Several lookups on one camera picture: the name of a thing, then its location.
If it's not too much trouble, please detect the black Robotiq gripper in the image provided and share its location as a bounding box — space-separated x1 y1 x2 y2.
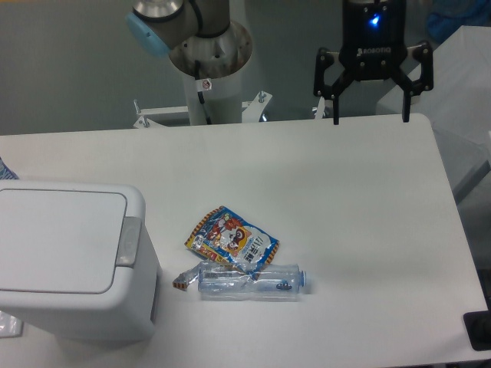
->
313 1 434 125

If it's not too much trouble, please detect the white trash can body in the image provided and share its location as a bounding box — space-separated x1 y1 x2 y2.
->
1 180 161 340

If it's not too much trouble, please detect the clear plastic bag under bin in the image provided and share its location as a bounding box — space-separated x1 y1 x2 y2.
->
0 311 24 339

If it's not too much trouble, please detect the clear crushed plastic bottle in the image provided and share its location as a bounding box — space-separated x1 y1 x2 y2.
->
172 261 307 301

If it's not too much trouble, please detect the white trash can lid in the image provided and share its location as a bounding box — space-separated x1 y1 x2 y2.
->
1 189 142 294

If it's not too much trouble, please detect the blue patterned item left edge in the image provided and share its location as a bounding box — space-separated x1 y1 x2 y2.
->
0 159 18 180

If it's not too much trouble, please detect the black device at table edge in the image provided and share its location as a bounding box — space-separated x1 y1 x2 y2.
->
463 310 490 351

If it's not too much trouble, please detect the colourful snack wrapper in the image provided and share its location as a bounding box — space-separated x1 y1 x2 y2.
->
185 205 280 279

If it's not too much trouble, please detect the blue object top right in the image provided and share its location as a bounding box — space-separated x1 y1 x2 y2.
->
426 0 490 43

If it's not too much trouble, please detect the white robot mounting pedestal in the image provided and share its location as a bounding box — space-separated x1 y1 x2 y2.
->
133 76 273 129

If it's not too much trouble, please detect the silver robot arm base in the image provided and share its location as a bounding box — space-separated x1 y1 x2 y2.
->
125 1 252 79

